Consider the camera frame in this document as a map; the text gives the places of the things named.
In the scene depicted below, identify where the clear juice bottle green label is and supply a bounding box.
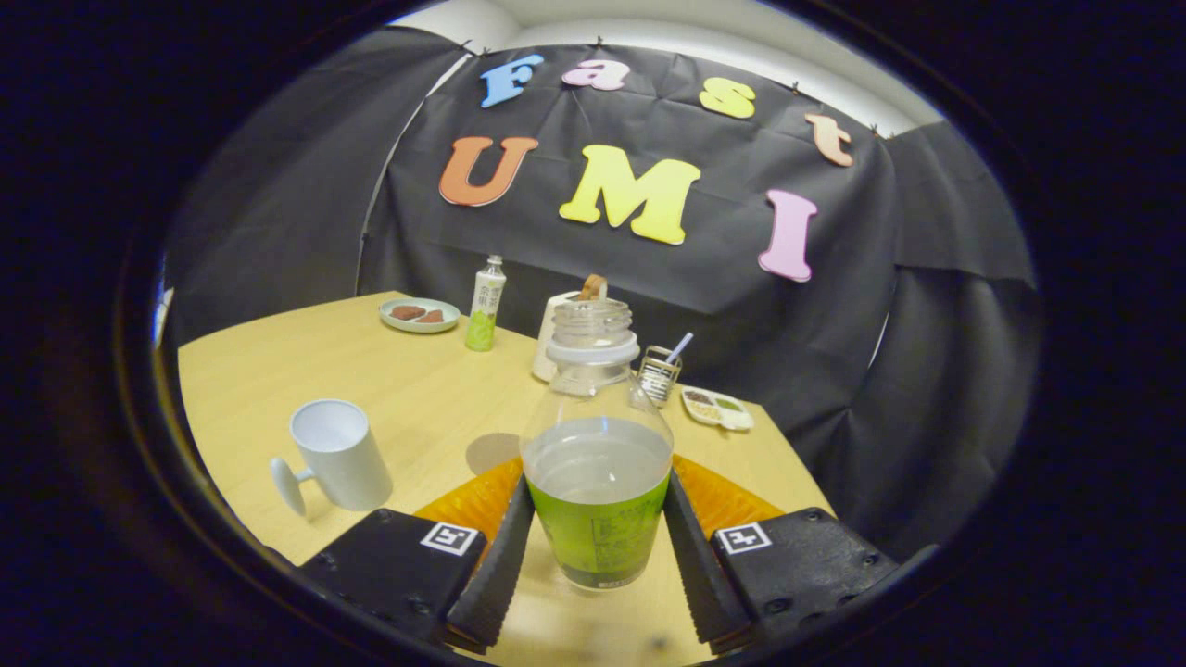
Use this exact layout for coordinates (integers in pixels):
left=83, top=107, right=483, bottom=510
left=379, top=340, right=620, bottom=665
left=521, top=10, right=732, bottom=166
left=519, top=298, right=675, bottom=591

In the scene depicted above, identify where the wooden table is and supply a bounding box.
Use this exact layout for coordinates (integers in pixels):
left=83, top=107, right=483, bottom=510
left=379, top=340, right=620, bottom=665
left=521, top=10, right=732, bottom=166
left=176, top=292, right=835, bottom=667

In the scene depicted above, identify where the metal wire holder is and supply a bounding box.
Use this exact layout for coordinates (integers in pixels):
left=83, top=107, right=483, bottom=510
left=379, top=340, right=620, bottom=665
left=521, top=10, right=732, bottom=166
left=637, top=346, right=684, bottom=409

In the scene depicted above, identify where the round pale green plate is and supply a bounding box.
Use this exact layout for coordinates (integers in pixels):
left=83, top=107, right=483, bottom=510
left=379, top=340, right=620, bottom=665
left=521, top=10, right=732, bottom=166
left=379, top=297, right=461, bottom=334

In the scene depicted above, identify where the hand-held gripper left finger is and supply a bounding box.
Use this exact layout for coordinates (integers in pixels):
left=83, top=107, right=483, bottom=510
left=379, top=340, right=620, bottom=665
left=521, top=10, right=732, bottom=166
left=298, top=456, right=536, bottom=654

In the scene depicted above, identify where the white toaster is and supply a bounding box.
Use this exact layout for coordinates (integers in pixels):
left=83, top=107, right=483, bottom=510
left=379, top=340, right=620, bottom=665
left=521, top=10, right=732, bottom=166
left=532, top=291, right=594, bottom=384

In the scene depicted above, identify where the round brown coaster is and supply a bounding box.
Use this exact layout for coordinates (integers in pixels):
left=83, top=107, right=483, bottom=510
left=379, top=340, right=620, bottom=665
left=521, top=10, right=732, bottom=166
left=465, top=433, right=525, bottom=476

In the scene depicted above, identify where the white divided tray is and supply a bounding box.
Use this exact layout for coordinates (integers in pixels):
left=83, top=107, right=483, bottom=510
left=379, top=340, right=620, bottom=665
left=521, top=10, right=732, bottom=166
left=680, top=384, right=755, bottom=433

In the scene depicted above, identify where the tall slim green white bottle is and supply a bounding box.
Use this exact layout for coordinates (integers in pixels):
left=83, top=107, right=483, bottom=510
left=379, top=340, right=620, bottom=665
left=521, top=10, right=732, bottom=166
left=465, top=255, right=508, bottom=353

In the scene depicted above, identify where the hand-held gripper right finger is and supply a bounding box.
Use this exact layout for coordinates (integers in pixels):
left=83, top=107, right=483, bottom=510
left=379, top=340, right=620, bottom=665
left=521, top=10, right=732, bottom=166
left=662, top=454, right=902, bottom=654

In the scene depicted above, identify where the white cup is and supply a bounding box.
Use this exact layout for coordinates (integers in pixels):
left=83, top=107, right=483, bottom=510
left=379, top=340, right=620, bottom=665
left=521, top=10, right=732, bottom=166
left=270, top=398, right=394, bottom=518

